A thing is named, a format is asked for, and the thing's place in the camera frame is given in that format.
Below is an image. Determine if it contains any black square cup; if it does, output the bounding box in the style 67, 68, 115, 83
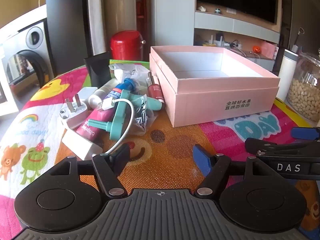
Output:
83, 52, 112, 86

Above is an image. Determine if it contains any colourful printed table mat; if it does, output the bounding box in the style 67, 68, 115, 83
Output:
0, 59, 320, 240

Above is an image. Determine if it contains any pink shelf box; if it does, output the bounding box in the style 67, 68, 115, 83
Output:
260, 41, 278, 59

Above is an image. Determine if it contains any red pot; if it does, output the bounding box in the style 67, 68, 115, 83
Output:
110, 30, 146, 61

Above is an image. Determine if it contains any glass jar of peanuts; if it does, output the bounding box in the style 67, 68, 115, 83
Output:
286, 51, 320, 123

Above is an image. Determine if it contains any white usb cable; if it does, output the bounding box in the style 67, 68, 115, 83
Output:
96, 97, 133, 155

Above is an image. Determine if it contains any silver tumble dryer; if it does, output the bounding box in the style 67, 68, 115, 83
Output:
15, 20, 49, 55

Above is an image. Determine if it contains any white router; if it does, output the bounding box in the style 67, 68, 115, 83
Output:
210, 34, 224, 46

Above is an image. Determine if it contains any teal hook rack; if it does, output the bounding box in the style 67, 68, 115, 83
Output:
87, 90, 165, 140

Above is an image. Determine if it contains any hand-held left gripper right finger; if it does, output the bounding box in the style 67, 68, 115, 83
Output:
193, 144, 269, 198

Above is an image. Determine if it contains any white television cabinet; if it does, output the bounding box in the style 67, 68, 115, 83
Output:
194, 11, 280, 65

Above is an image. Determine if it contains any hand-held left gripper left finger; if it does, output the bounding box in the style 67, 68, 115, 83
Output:
51, 145, 130, 199

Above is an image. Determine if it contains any white charger block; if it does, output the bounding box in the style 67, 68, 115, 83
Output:
62, 129, 103, 161

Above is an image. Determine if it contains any pink cardboard box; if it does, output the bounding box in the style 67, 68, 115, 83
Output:
149, 45, 280, 128

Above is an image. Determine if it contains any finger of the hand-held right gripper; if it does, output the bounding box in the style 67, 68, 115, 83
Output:
245, 137, 320, 160
292, 127, 320, 141

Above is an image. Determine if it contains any blue capped tube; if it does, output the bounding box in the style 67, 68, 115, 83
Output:
104, 77, 137, 110

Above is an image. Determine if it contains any white plug adapter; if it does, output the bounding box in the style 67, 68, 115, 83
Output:
59, 94, 90, 130

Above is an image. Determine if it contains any silver washing machine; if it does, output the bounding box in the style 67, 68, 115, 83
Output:
0, 49, 54, 98

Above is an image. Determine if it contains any clear bag with black parts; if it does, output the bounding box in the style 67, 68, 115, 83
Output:
133, 95, 158, 135

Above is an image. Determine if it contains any white plastic packet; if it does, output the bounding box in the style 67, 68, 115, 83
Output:
109, 63, 140, 80

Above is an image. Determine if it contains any metal utensil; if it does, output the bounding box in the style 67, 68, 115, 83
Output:
291, 27, 305, 52

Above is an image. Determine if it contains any magenta tube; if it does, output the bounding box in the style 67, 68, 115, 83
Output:
76, 109, 114, 143

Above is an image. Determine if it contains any white tumbler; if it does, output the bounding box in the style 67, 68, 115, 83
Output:
277, 49, 299, 103

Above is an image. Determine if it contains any dark red lipstick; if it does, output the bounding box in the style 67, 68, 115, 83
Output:
146, 71, 165, 103

